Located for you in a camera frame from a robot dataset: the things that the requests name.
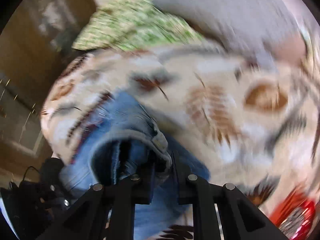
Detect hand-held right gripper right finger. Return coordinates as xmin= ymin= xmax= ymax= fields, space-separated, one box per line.
xmin=172 ymin=151 xmax=289 ymax=240

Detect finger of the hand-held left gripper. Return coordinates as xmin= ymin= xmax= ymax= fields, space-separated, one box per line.
xmin=40 ymin=157 xmax=67 ymax=180

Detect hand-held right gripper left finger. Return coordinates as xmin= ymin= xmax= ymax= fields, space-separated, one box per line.
xmin=36 ymin=164 xmax=154 ymax=240

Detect blue denim pants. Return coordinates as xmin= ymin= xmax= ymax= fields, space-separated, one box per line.
xmin=59 ymin=91 xmax=211 ymax=240

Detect leaf-printed blanket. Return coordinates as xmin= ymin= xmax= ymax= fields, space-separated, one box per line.
xmin=40 ymin=40 xmax=320 ymax=240

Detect crumpled foil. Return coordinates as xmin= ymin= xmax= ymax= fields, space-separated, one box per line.
xmin=279 ymin=207 xmax=313 ymax=233

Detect dark wooden door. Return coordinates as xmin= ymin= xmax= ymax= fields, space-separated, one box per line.
xmin=0 ymin=0 xmax=98 ymax=183

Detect red glass bowl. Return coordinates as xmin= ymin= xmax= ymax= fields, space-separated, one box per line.
xmin=269 ymin=187 xmax=317 ymax=233

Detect green checkered blanket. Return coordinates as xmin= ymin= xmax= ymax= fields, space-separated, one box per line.
xmin=71 ymin=0 xmax=206 ymax=52

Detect pink pillow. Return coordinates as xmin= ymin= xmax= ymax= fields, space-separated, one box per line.
xmin=275 ymin=34 xmax=309 ymax=64

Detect grey pillow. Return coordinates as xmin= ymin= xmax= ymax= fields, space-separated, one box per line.
xmin=152 ymin=0 xmax=306 ymax=67

